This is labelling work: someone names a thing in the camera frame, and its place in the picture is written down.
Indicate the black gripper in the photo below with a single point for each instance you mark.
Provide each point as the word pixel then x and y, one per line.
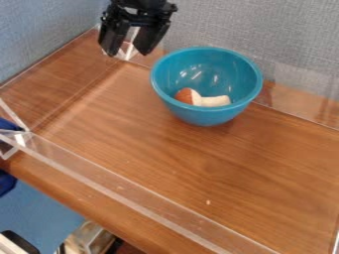
pixel 139 13

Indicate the white brown-capped toy mushroom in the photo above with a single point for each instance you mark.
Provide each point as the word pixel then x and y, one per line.
pixel 189 96

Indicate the blue bowl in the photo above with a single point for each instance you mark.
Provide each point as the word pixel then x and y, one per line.
pixel 215 72

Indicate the clear acrylic back barrier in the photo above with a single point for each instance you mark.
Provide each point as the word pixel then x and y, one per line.
pixel 284 98

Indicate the clear acrylic barrier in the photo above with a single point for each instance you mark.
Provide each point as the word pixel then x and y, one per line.
pixel 284 98
pixel 180 219

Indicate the clear acrylic front barrier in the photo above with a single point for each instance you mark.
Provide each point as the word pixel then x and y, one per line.
pixel 180 219

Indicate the black white object bottom-left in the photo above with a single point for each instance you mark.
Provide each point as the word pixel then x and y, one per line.
pixel 13 244

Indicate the metal frame under table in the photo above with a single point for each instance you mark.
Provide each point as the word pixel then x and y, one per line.
pixel 89 239

